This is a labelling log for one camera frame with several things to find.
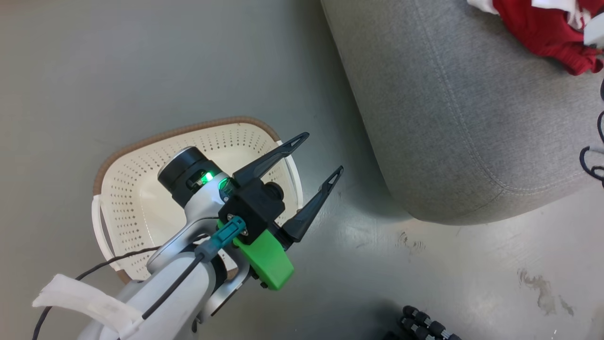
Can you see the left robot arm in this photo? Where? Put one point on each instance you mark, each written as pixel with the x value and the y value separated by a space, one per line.
pixel 188 222

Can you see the cream perforated laundry basket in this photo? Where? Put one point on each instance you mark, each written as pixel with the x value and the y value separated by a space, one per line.
pixel 137 189

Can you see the grey fabric sofa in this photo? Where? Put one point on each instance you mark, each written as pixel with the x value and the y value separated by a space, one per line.
pixel 448 118

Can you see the black ribbed robot part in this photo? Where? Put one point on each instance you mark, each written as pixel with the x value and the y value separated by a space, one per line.
pixel 424 326

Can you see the red sweatshirt with white trim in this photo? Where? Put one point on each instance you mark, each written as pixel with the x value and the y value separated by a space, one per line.
pixel 542 33

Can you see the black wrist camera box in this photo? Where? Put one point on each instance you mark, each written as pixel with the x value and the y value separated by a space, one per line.
pixel 255 205

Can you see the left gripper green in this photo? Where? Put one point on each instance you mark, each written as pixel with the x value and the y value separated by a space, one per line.
pixel 266 259

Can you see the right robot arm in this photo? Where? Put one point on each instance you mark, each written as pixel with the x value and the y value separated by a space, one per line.
pixel 595 30

